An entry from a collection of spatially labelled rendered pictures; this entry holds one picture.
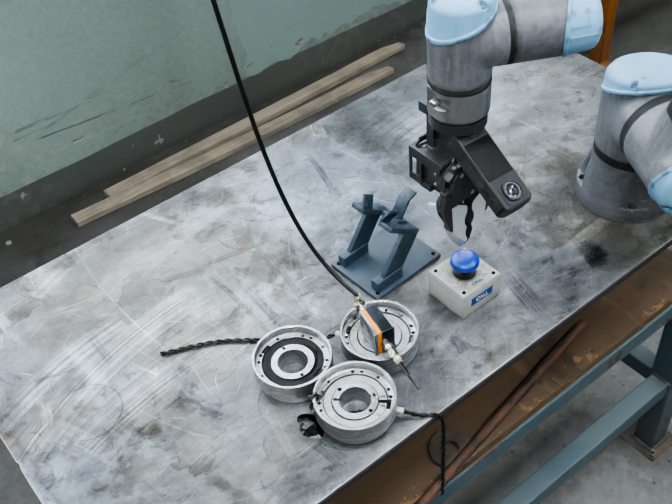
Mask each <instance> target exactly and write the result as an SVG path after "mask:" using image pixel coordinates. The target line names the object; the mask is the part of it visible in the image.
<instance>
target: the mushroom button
mask: <svg viewBox="0 0 672 504"><path fill-rule="evenodd" d="M479 264H480V259H479V256H478V255H477V254H476V253H475V252H474V251H472V250H469V249H460V250H457V251H455V252H454V253H453V254H452V256H451V258H450V265H451V267H452V268H453V269H454V270H456V271H458V272H461V273H469V272H473V271H475V270H476V269H477V268H478V267H479Z"/></svg>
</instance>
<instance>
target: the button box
mask: <svg viewBox="0 0 672 504"><path fill-rule="evenodd" d="M450 258H451V257H449V258H448V259H446V260H445V261H443V262H442V263H440V264H439V265H437V266H436V267H434V268H433V269H431V270H429V293H430V294H431V295H432V296H433V297H435V298H436V299H437V300H438V301H440V302H441V303H442V304H443V305H445V306H446V307H447V308H448V309H450V310H451V311H452V312H453V313H455V314H456V315H457V316H458V317H460V318H461V319H462V320H464V319H465V318H467V317H468V316H470V315H471V314H473V313H474V312H475V311H477V310H478V309H480V308H481V307H483V306H484V305H485V304H487V303H488V302H490V301H491V300H493V299H494V298H495V297H497V296H498V295H499V285H500V273H499V272H498V271H497V270H495V269H494V268H492V267H491V266H490V265H488V264H487V263H486V262H484V261H483V260H482V259H480V258H479V259H480V264H479V267H478V268H477V269H476V270H475V271H473V272H469V273H461V272H458V271H456V270H454V269H453V268H452V267H451V265H450Z"/></svg>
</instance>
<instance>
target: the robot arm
mask: <svg viewBox="0 0 672 504"><path fill-rule="evenodd" d="M602 28H603V10H602V4H601V0H428V7H427V14H426V25H425V36H426V57H427V97H425V98H422V99H420V100H419V101H418V110H420V111H421V112H423V113H424V114H426V133H424V134H423V135H421V136H419V138H418V140H417V141H415V142H413V143H411V144H410V145H409V177H411V178H412V179H413V180H415V181H416V182H418V183H419V184H420V185H421V186H422V187H424V188H425V189H426V190H428V191H429V192H432V191H433V190H436V191H437V192H439V193H440V194H439V196H438V199H437V201H436V203H432V202H429V203H428V205H427V209H428V212H429V214H430V215H431V216H432V217H433V218H434V219H435V220H436V221H437V222H438V223H439V224H440V225H441V226H442V227H443V228H444V229H445V231H446V233H447V235H448V237H449V238H450V240H451V241H452V242H454V243H455V244H457V245H458V246H462V245H463V244H465V243H466V242H467V241H468V240H469V239H470V238H471V237H472V236H473V234H474V232H475V230H476V229H477V227H478V225H479V223H480V222H481V219H482V217H483V215H484V212H485V210H487V207H488V205H489V207H490V208H491V210H492V211H493V213H494V214H495V215H496V217H498V218H504V217H507V216H509V215H510V214H512V213H514V212H515V211H517V210H519V209H521V208H522V207H523V206H524V205H525V204H526V203H528V202H529V200H530V199H531V197H532V194H531V192H530V191H529V189H528V188H527V187H526V185H525V184H524V182H523V181H522V179H521V178H520V177H519V175H518V174H517V172H516V171H515V170H514V168H513V167H512V165H511V164H510V163H509V161H508V160H507V158H506V157H505V156H504V154H503V153H502V151H501V150H500V148H499V147H498V146H497V144H496V143H495V141H494V140H493V139H492V137H491V136H490V134H489V133H488V132H487V130H486V129H485V126H486V124H487V121H488V112H489V110H490V105H491V87H492V71H493V67H496V66H502V65H508V64H509V65H510V64H515V63H521V62H527V61H534V60H540V59H546V58H553V57H559V56H562V57H566V56H567V55H569V54H574V53H579V52H583V51H588V50H591V49H592V48H594V47H595V46H596V45H597V43H598V42H599V40H600V37H601V34H602ZM601 89H602V92H601V98H600V104H599V110H598V116H597V122H596V129H595V135H594V142H593V146H592V147H591V149H590V150H589V152H588V154H587V155H586V157H585V159H584V160H583V162H582V163H581V165H580V167H579V169H578V171H577V174H576V180H575V193H576V196H577V198H578V200H579V201H580V202H581V204H582V205H583V206H584V207H585V208H587V209H588V210H589V211H591V212H592V213H594V214H596V215H598V216H600V217H602V218H605V219H608V220H611V221H615V222H621V223H642V222H648V221H651V220H654V219H657V218H659V217H661V216H663V215H664V214H666V213H667V214H668V215H670V216H672V56H671V55H668V54H662V53H654V52H641V53H633V54H628V55H625V56H622V57H620V58H618V59H616V60H614V61H613V62H612V63H611V64H610V65H609V66H608V67H607V69H606V72H605V76H604V81H603V82H602V84H601ZM424 140H426V141H424ZM422 141H424V142H422ZM420 142H422V143H421V144H419V143H420ZM418 144H419V145H418ZM412 156H413V157H414V158H416V172H414V171H413V160H412Z"/></svg>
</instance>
